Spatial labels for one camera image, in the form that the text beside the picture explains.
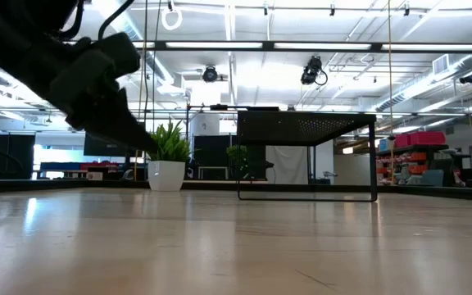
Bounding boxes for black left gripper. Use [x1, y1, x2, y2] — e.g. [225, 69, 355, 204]
[0, 11, 74, 125]

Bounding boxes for black monitor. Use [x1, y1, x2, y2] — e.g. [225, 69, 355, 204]
[83, 131, 141, 158]

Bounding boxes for red bench strip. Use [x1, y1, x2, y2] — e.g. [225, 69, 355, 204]
[79, 161, 120, 172]

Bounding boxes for green spiky plant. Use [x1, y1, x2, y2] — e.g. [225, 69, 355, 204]
[147, 119, 193, 164]

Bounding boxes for white square plant pot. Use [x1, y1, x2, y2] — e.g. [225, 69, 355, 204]
[147, 160, 187, 193]

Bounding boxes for black screen panel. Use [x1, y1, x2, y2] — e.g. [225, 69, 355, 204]
[192, 134, 233, 168]

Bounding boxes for black partition panel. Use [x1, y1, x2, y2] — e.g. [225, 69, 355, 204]
[0, 132, 37, 180]

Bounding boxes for small green leafy plant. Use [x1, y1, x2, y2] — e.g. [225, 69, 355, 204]
[225, 143, 251, 182]

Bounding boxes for white cloth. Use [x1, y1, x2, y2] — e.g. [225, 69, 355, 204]
[265, 145, 310, 186]

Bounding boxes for black perforated metal shelf riser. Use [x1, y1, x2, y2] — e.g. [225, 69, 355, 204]
[236, 110, 379, 203]

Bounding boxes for black storage rack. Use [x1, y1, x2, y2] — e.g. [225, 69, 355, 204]
[374, 143, 472, 188]

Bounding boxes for large red storage bin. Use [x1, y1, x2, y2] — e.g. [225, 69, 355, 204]
[408, 130, 447, 148]

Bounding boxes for blue-grey box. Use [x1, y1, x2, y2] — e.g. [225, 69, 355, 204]
[420, 169, 445, 188]

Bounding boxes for black hanging cable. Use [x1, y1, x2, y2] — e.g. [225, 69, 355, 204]
[151, 0, 162, 132]
[142, 0, 151, 124]

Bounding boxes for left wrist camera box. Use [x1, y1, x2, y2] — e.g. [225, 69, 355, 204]
[48, 31, 142, 116]

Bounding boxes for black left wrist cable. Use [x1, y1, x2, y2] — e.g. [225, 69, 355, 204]
[98, 0, 135, 41]

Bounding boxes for black camera stand frame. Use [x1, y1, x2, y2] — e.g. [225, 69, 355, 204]
[185, 103, 252, 181]

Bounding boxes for round black ceiling camera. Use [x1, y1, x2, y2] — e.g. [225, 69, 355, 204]
[202, 65, 220, 84]

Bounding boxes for black table side rail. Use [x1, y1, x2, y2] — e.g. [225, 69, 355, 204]
[0, 178, 472, 202]

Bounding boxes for white hanging ring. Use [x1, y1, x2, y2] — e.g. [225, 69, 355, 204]
[161, 7, 184, 31]

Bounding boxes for black overhead frame bar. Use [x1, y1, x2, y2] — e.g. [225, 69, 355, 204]
[63, 39, 472, 53]

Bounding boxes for black ceiling camera with cable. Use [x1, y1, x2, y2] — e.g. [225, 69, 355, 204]
[300, 55, 329, 87]

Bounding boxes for yellow hanging cord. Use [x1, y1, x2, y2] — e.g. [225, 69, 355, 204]
[386, 0, 396, 185]

